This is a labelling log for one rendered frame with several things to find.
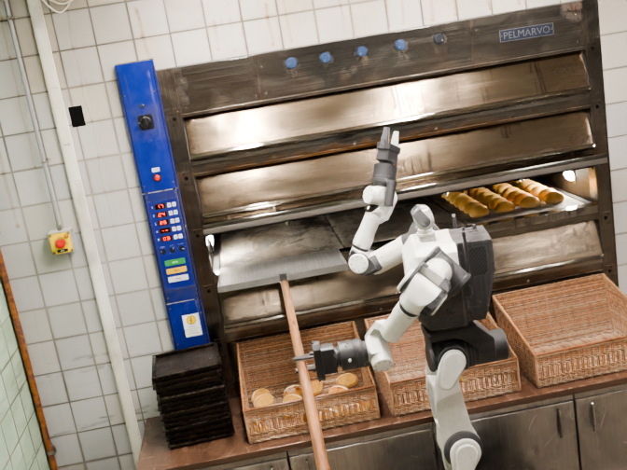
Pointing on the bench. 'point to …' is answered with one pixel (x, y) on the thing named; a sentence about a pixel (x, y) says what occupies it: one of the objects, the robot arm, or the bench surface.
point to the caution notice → (191, 324)
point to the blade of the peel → (297, 266)
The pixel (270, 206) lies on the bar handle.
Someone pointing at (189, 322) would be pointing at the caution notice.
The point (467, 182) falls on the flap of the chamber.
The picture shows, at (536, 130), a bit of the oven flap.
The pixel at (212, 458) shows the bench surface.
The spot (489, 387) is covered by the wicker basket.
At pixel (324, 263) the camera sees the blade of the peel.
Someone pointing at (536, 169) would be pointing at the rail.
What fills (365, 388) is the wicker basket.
